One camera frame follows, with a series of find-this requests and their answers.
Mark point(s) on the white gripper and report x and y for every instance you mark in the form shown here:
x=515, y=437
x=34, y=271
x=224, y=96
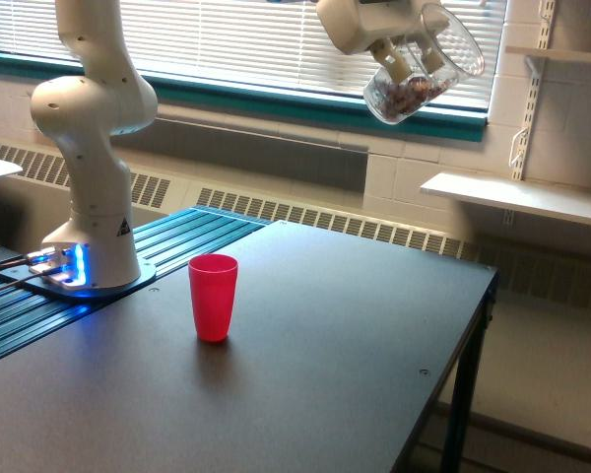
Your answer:
x=354, y=26

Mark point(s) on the clear plastic cup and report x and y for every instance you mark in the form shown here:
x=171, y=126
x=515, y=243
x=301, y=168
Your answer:
x=461, y=55

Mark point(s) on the brown red pieces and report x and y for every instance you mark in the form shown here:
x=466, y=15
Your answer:
x=394, y=102

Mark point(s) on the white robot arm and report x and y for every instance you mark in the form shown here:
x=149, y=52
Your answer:
x=81, y=113

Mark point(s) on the white window blinds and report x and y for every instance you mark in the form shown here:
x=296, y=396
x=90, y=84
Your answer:
x=280, y=45

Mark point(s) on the red plastic cup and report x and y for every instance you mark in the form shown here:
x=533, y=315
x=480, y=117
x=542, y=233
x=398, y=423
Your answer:
x=212, y=280

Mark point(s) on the blue table leg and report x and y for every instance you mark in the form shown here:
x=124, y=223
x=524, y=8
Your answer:
x=465, y=382

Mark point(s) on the white shelf bracket rail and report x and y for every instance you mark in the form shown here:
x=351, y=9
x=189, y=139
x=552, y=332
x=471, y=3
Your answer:
x=536, y=65

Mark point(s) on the white upper wall shelf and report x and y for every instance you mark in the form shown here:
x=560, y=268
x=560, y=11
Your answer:
x=561, y=55

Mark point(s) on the white wall shelf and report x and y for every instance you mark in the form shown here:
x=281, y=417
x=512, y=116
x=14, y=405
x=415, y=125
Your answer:
x=561, y=55
x=548, y=201

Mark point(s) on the white lower wall shelf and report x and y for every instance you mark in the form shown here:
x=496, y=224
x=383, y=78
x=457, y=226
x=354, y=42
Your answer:
x=548, y=201

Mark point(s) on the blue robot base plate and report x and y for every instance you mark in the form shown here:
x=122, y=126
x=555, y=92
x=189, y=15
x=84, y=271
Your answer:
x=42, y=286

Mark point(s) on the blue slotted aluminium rail bed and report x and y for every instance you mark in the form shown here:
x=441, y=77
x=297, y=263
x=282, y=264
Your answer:
x=104, y=252

